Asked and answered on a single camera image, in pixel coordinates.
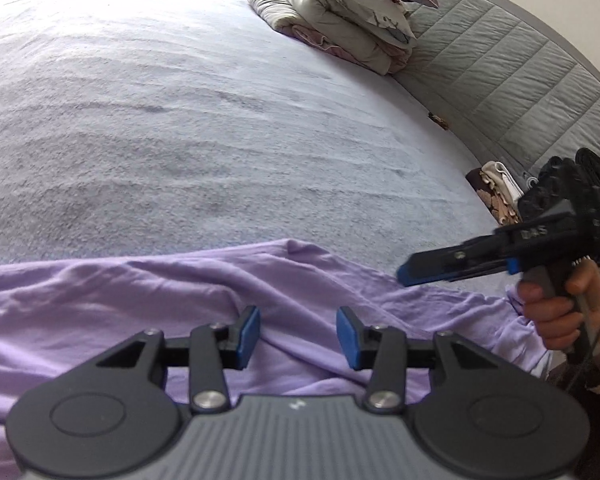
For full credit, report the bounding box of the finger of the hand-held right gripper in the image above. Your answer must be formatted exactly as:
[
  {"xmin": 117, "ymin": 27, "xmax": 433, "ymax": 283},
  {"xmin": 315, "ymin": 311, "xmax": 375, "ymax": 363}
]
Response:
[{"xmin": 396, "ymin": 231, "xmax": 526, "ymax": 289}]

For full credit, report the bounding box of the grey quilted headboard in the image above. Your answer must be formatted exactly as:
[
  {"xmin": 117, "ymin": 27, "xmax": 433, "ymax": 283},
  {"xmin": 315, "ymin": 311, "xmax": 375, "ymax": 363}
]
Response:
[{"xmin": 395, "ymin": 0, "xmax": 600, "ymax": 201}]

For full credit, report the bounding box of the bed with grey sheet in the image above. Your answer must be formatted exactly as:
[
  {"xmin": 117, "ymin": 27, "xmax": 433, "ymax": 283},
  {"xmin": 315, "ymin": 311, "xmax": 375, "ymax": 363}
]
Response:
[{"xmin": 0, "ymin": 0, "xmax": 561, "ymax": 480}]

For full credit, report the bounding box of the dark floral cloth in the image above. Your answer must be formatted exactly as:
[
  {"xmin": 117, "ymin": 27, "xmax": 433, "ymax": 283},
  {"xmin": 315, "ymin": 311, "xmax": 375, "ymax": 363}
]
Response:
[{"xmin": 466, "ymin": 167, "xmax": 523, "ymax": 226}]

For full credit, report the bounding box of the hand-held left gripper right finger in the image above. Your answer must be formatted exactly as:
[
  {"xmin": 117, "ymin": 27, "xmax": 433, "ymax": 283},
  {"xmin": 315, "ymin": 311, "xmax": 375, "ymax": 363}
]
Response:
[{"xmin": 336, "ymin": 306, "xmax": 501, "ymax": 413}]

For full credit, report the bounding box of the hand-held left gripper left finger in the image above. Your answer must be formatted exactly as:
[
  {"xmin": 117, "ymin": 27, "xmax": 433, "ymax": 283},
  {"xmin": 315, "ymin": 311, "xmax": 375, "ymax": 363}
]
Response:
[{"xmin": 95, "ymin": 306, "xmax": 261, "ymax": 413}]

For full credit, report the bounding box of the folded grey quilt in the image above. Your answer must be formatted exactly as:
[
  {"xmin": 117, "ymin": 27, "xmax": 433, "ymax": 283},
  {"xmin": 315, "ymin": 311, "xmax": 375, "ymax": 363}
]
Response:
[{"xmin": 247, "ymin": 0, "xmax": 416, "ymax": 76}]

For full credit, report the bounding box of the person's right hand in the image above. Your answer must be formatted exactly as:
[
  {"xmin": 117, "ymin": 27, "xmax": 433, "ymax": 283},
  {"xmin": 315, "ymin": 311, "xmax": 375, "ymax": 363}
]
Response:
[{"xmin": 514, "ymin": 259, "xmax": 600, "ymax": 357}]

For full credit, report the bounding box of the cream cloth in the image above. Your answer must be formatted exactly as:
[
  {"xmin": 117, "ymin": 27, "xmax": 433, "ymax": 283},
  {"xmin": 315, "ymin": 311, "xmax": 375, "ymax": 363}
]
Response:
[{"xmin": 480, "ymin": 160, "xmax": 523, "ymax": 206}]

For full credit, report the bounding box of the purple shirt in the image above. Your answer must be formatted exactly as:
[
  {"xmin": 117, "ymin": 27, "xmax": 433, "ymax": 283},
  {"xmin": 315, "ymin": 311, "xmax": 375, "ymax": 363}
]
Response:
[{"xmin": 0, "ymin": 239, "xmax": 556, "ymax": 480}]

